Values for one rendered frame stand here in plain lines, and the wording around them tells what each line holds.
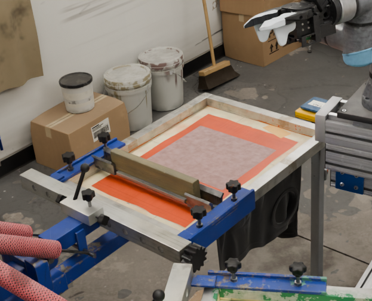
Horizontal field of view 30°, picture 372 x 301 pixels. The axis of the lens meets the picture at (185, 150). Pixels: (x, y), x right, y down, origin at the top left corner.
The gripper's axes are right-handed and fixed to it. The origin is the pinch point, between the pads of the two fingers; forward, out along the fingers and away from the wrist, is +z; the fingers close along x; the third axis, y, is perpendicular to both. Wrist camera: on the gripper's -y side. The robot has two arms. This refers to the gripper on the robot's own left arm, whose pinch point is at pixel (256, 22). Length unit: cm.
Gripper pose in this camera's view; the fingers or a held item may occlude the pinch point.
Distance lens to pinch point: 147.2
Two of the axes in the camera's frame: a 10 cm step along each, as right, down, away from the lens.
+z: -8.3, 3.4, -4.4
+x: -5.3, -2.5, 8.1
